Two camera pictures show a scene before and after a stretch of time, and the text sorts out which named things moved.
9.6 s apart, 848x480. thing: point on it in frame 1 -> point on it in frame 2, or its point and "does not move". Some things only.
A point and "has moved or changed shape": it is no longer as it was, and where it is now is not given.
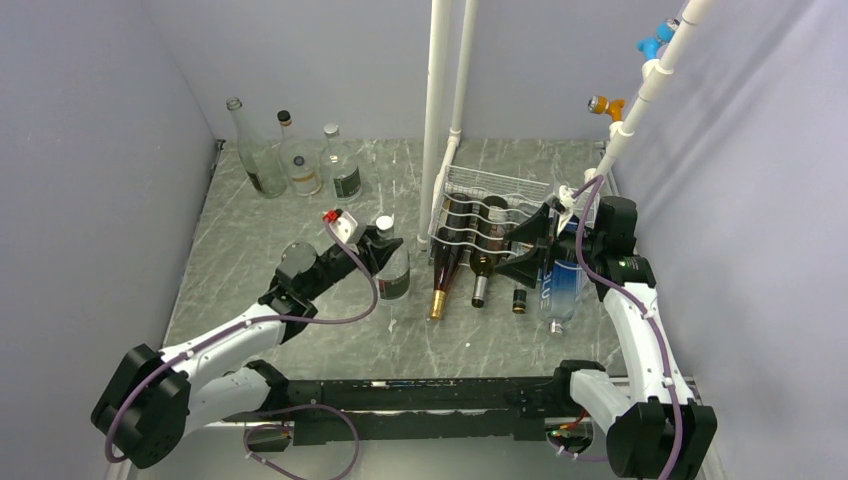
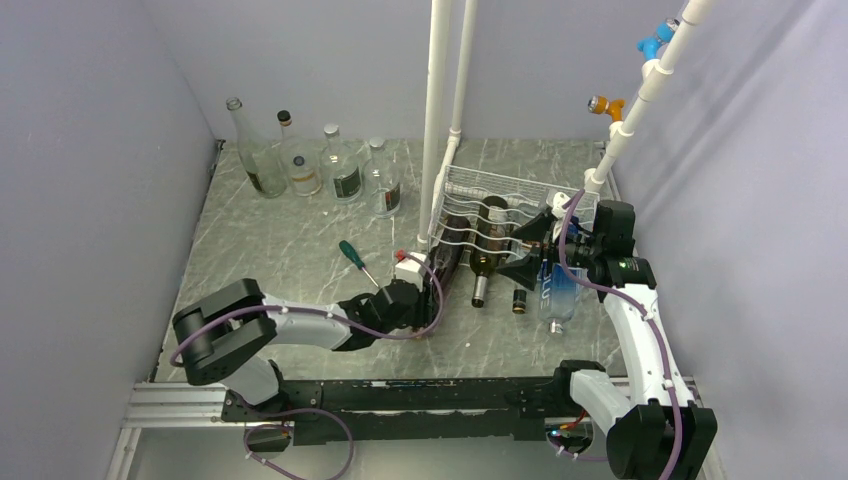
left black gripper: [377, 253] -> [419, 315]
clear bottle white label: [301, 160] does not move
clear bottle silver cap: [340, 169] does not move
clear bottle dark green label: [394, 281] has moved or changed shape
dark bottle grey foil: [491, 245] does not move
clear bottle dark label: [263, 160] does not move
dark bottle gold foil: [452, 246] has moved or changed shape
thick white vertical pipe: [434, 117] does not move
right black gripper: [525, 267] does not move
